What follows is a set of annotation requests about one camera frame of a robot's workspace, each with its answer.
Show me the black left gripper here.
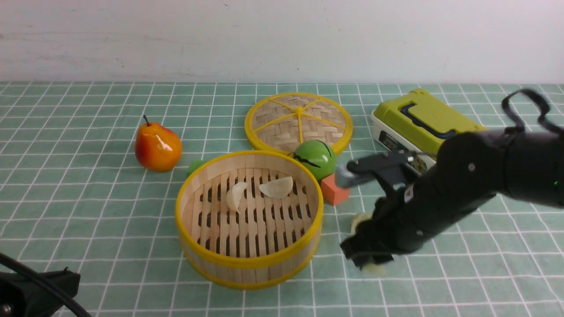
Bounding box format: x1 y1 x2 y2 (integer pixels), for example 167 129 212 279
0 268 81 317

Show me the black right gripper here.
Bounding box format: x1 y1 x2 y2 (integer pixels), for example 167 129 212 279
340 193 445 268

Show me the pale green dumpling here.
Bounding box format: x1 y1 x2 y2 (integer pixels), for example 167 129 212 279
350 212 372 235
360 262 386 278

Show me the white dumpling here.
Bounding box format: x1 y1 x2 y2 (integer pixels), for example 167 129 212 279
259 177 293 199
225 182 248 213

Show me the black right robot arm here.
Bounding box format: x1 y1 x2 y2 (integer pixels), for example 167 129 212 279
336 128 564 268

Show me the yellow rimmed bamboo steamer tray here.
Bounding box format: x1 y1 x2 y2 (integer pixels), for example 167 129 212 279
175 150 324 290

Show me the woven bamboo steamer lid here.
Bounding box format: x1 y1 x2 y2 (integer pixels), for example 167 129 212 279
244 92 354 155

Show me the orange foam cube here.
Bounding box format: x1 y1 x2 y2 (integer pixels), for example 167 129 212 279
320 174 350 206

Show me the green lidded white storage box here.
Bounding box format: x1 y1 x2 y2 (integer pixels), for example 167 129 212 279
371 88 486 154

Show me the green toy ball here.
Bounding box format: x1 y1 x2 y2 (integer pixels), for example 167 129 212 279
291 139 337 182

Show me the green checked tablecloth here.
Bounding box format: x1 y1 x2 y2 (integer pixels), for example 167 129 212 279
0 82 563 317

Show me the orange red toy pear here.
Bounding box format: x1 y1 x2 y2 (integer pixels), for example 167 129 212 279
134 115 182 173

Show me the green foam cube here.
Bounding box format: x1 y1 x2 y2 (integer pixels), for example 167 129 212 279
186 160 206 177

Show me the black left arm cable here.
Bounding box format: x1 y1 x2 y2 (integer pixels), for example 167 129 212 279
0 252 92 317

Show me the black cable loop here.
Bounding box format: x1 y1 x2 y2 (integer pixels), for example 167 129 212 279
501 88 564 135

